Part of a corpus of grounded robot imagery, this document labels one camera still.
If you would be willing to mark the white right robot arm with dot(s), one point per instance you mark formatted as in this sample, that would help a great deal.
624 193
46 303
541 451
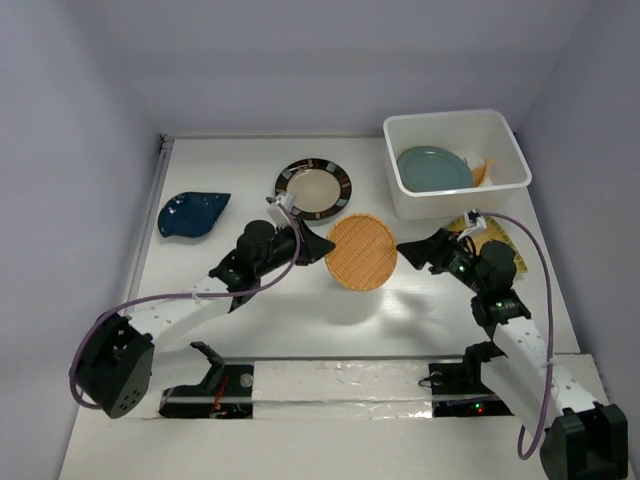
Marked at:
576 436

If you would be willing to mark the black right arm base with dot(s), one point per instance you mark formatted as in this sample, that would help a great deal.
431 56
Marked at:
456 387

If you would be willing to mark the fish shaped woven plate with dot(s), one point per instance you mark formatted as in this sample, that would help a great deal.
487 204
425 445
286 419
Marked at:
481 173

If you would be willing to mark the black rimmed beige plate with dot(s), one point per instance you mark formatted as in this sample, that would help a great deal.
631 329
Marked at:
321 187

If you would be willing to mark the white foam front panel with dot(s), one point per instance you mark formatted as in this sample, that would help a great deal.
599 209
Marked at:
341 390

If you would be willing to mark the green yellow woven tray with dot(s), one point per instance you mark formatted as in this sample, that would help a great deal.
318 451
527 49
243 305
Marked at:
495 232

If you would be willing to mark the dark blue leaf plate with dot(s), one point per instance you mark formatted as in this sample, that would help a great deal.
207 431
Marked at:
191 214

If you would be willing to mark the grey blue round plate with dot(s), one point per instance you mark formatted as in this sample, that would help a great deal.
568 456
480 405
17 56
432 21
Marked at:
425 169

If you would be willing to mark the white plastic bin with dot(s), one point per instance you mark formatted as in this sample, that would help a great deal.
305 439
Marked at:
475 136

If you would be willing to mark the round orange woven plate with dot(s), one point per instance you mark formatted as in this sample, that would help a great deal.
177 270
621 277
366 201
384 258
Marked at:
365 254

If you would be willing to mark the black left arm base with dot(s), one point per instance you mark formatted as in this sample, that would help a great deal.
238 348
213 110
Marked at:
224 393

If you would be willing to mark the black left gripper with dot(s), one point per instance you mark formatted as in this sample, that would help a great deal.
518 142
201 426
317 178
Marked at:
314 248

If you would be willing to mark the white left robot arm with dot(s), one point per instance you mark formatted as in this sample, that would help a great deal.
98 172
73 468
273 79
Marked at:
112 367

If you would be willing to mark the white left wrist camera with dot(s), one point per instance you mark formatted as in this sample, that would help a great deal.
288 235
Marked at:
280 209

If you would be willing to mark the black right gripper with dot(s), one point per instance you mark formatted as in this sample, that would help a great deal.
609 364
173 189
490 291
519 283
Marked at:
433 250

